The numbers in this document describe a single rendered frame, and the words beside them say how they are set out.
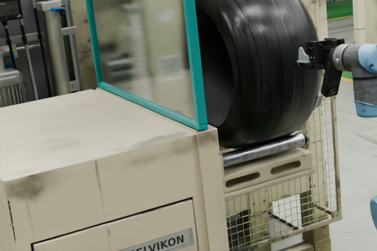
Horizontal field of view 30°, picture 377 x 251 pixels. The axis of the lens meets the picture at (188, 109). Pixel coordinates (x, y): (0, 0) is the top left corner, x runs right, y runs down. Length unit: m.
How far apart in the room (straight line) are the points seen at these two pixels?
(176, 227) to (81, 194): 0.20
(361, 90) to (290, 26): 0.39
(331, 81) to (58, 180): 1.05
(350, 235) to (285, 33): 1.85
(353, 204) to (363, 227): 0.31
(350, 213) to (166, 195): 2.84
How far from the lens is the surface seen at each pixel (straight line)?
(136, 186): 1.26
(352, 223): 3.94
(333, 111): 3.07
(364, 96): 1.89
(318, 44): 2.03
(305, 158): 2.38
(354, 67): 1.90
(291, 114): 2.23
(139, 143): 1.27
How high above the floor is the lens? 1.63
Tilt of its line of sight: 14 degrees down
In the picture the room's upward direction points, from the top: 6 degrees counter-clockwise
